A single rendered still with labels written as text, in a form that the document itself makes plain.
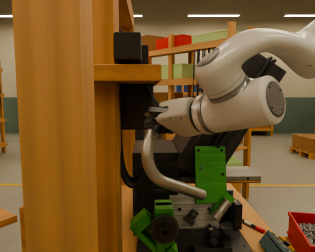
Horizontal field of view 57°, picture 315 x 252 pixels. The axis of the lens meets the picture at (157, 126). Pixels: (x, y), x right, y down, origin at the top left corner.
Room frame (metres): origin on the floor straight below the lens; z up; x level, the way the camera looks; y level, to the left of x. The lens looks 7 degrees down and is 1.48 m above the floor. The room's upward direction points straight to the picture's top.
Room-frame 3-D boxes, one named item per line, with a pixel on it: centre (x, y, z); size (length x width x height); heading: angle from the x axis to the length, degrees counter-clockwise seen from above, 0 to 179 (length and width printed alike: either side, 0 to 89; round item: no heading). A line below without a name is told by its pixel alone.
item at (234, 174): (1.23, -0.23, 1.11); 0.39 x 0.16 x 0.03; 92
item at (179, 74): (4.60, -0.33, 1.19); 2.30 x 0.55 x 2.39; 40
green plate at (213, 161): (1.08, -0.20, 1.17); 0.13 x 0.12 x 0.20; 2
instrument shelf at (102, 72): (1.14, 0.13, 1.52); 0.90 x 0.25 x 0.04; 2
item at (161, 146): (1.25, 0.01, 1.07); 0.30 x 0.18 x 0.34; 2
